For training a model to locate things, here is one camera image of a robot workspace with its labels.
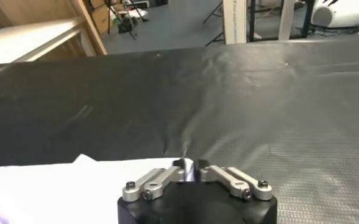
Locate lavender printed t-shirt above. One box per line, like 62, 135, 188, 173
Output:
0, 153, 195, 224

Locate white rectangular table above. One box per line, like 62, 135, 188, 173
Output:
0, 16, 85, 66

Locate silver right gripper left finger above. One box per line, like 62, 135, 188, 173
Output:
121, 157, 189, 203

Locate white humanoid robot dark joints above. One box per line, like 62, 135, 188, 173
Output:
311, 0, 359, 29

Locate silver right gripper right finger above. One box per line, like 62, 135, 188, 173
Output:
196, 158, 274, 202

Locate black table cover sheet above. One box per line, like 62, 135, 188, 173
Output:
0, 33, 359, 224

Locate thin black tripod stand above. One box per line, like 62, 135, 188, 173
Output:
104, 0, 137, 40

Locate tall white cardboard box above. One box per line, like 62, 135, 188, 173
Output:
222, 0, 247, 46

